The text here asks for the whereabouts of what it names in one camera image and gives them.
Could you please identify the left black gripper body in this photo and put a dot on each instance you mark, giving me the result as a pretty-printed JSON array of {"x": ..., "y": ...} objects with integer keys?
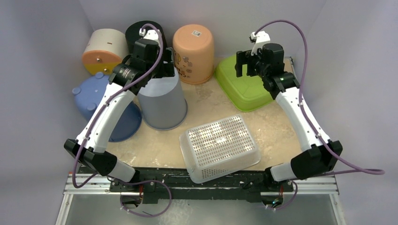
[{"x": 156, "y": 74}]

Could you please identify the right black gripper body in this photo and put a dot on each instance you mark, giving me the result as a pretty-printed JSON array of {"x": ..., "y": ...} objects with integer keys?
[{"x": 241, "y": 62}]

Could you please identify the green white strainer basket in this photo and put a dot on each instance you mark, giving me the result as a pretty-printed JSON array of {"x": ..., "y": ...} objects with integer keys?
[{"x": 246, "y": 93}]

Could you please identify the orange cartoon bucket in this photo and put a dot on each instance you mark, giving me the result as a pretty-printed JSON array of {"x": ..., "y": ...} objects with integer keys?
[{"x": 193, "y": 47}]

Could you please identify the grey bucket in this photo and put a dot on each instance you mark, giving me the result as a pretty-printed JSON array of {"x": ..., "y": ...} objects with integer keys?
[{"x": 162, "y": 103}]

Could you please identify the large blue bucket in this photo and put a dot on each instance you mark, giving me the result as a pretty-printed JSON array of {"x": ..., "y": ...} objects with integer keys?
[{"x": 87, "y": 98}]

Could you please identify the white perforated strainer basket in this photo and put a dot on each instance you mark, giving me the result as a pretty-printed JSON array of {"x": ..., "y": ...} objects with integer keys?
[{"x": 218, "y": 148}]

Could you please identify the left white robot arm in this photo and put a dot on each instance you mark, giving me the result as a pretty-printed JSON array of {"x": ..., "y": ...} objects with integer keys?
[{"x": 89, "y": 147}]

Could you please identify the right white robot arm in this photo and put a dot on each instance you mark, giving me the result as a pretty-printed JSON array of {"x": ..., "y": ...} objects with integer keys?
[{"x": 317, "y": 156}]

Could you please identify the beige drum orange yellow face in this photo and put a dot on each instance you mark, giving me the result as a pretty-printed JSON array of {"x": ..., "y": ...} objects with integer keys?
[{"x": 105, "y": 49}]

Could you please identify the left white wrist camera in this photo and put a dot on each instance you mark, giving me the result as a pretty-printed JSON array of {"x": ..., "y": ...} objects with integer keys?
[{"x": 154, "y": 35}]

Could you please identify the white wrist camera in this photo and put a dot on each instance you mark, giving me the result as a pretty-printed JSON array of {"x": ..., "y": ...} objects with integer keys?
[
  {"x": 259, "y": 39},
  {"x": 154, "y": 35}
]

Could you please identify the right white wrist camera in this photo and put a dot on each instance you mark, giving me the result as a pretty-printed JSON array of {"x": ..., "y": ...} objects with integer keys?
[{"x": 259, "y": 39}]

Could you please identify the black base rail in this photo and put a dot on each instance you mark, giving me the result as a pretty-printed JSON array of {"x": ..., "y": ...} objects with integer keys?
[{"x": 173, "y": 183}]

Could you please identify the aluminium frame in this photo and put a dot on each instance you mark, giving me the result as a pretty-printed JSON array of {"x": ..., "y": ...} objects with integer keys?
[{"x": 101, "y": 186}]

